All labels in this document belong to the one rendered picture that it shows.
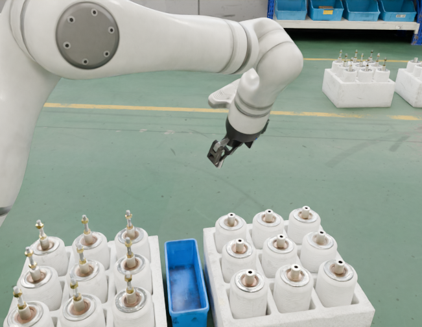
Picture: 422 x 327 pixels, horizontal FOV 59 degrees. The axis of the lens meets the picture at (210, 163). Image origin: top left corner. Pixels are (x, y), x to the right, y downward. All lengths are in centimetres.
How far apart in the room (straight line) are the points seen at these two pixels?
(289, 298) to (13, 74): 80
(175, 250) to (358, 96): 198
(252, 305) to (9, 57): 77
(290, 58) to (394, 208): 135
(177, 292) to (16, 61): 100
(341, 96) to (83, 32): 259
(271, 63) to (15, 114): 34
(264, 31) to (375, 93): 240
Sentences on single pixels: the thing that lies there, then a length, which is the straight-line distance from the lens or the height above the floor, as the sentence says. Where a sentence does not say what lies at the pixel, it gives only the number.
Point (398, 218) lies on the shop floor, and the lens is 177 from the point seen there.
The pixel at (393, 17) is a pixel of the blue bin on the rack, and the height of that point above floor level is 31.
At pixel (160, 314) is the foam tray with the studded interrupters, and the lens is 102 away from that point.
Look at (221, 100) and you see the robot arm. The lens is 72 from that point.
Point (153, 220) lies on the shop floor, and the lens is 159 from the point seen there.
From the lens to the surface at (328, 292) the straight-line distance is 106.
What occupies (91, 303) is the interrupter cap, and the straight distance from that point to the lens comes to 97.
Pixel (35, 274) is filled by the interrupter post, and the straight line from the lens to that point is 107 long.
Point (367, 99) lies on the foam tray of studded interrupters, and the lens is 294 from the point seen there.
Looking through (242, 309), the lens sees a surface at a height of 20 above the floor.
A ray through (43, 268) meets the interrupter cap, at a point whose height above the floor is 25.
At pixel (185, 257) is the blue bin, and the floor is 5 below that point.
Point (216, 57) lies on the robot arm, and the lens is 48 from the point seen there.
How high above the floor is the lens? 97
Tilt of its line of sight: 29 degrees down
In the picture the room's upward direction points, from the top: straight up
